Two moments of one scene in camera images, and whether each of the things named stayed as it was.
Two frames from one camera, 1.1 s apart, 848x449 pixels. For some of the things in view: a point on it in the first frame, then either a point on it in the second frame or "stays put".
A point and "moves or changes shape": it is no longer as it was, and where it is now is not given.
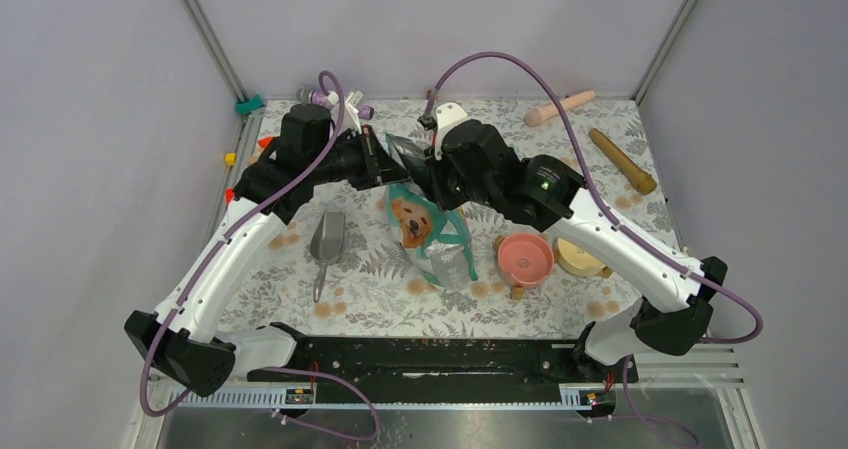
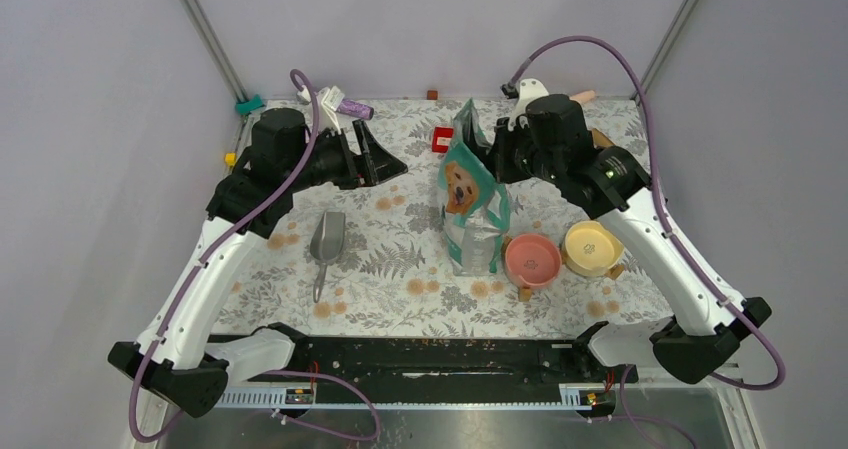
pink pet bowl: [525, 259] stays put
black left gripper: [383, 167] stays put
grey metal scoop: [325, 244] stays put
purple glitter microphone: [318, 98] → [360, 110]
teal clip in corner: [244, 107] stays put
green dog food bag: [427, 227] moves or changes shape
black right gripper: [435, 184] → [499, 153]
